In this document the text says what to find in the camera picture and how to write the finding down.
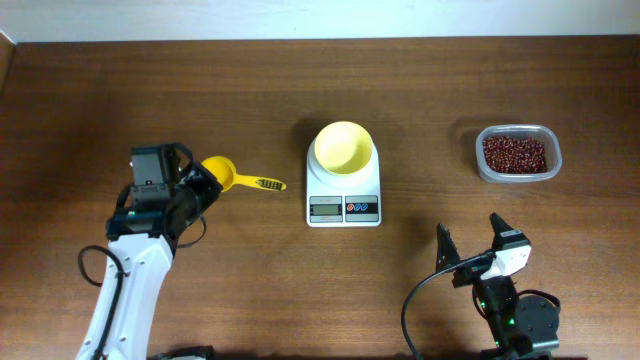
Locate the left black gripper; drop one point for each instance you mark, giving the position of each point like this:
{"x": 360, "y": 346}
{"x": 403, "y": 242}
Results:
{"x": 204, "y": 179}

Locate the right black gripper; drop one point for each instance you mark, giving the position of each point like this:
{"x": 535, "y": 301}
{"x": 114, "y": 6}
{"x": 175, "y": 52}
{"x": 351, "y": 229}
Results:
{"x": 473, "y": 273}

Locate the yellow plastic measuring scoop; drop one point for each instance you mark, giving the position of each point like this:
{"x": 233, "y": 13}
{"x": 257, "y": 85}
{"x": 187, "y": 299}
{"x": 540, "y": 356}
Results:
{"x": 226, "y": 173}

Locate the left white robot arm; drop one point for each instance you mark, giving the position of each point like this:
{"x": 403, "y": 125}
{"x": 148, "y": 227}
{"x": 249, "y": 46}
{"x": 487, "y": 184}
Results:
{"x": 169, "y": 192}

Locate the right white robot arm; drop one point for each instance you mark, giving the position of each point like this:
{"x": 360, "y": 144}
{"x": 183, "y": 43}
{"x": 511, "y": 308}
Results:
{"x": 523, "y": 324}

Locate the white digital kitchen scale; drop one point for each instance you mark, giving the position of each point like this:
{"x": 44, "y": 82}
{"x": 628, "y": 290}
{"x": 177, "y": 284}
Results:
{"x": 333, "y": 200}

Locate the pale yellow plastic bowl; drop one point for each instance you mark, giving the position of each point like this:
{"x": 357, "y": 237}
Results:
{"x": 343, "y": 148}

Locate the clear plastic food container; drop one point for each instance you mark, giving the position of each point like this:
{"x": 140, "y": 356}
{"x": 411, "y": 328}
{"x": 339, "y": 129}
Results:
{"x": 543, "y": 134}

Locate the red adzuki beans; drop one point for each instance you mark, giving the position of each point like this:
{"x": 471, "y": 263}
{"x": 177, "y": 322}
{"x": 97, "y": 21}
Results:
{"x": 509, "y": 155}

